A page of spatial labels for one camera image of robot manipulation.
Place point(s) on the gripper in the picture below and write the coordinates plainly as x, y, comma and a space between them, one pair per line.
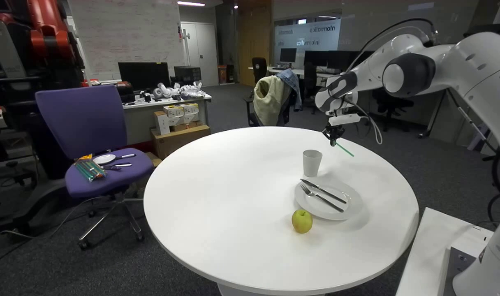
333, 131

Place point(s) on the green straw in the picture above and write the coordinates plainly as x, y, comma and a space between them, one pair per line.
345, 150

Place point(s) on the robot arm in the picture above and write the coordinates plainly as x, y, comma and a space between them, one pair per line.
476, 70

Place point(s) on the white mug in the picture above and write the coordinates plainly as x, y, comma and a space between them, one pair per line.
312, 163

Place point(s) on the silver knife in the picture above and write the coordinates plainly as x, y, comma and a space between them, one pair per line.
324, 191

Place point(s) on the black office chair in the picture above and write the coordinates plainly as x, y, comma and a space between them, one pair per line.
259, 68
392, 105

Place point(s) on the silver fork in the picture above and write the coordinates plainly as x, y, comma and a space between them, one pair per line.
322, 198

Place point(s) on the chair with jackets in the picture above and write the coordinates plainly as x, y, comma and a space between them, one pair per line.
270, 100

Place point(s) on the row of monitors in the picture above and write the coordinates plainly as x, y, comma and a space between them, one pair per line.
315, 58

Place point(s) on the green apple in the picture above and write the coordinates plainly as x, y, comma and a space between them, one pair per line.
302, 222

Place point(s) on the red bin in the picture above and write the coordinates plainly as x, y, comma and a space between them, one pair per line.
222, 75

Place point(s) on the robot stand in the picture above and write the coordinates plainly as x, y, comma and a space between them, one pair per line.
429, 250

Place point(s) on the brown cardboard box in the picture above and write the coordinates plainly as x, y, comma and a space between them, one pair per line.
180, 139

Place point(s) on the white door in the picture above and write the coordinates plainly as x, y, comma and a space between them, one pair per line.
200, 51

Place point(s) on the stack of white boxes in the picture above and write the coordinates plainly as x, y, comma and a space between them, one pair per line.
176, 115

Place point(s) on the heap of white robot parts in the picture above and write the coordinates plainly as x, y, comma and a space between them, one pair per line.
180, 90

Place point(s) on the ceiling light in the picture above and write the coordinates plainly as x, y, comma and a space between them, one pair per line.
191, 3

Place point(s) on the white desk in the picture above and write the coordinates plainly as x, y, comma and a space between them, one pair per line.
140, 117

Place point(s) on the black monitor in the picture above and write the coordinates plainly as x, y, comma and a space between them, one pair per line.
144, 75

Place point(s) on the whiteboard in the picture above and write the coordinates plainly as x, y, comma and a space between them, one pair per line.
126, 37

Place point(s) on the small white plate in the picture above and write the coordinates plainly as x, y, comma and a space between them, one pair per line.
104, 158

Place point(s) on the pack of green straws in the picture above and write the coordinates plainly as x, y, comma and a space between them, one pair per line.
89, 169

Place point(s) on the purple office chair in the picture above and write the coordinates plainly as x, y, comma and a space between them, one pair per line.
83, 119

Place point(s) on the red industrial robot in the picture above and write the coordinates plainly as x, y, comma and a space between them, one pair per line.
48, 33

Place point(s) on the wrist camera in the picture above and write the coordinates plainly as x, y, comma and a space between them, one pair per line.
343, 119

